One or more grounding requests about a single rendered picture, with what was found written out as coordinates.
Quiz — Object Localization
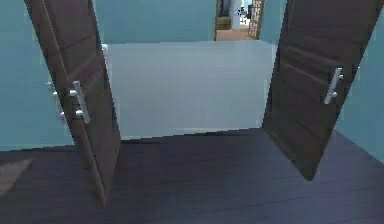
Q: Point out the brown panelled room door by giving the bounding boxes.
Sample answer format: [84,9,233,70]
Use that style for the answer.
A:
[247,0,266,41]

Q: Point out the dark brown room door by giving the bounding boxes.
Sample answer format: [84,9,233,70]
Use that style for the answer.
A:
[262,0,384,182]
[23,0,122,208]

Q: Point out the silver door handle bar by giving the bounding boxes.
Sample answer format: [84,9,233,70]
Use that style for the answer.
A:
[68,80,91,125]
[323,67,345,106]
[47,80,67,123]

